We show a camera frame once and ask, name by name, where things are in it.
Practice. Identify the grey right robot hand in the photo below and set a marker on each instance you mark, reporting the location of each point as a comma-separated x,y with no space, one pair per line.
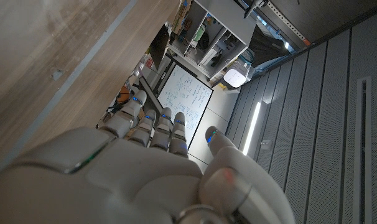
120,180

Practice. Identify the white air purifier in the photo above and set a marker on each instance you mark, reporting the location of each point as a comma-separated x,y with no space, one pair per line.
235,77

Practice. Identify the long ceiling air vent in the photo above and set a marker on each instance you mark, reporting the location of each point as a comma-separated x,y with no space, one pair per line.
362,149

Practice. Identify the orange basketball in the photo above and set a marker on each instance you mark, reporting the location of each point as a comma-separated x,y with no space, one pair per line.
123,95

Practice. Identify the long ceiling light strip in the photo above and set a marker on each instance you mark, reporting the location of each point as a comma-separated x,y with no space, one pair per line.
252,127

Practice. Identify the printed cardboard box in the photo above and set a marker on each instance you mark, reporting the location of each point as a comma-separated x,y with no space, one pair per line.
180,14

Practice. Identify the white shelf unit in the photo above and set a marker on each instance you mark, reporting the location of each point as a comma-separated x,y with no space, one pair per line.
229,15

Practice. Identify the whiteboard with black frame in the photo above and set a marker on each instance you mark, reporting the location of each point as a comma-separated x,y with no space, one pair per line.
185,93

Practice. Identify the perforated metal rail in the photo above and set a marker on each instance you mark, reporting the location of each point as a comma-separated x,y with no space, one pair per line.
288,23

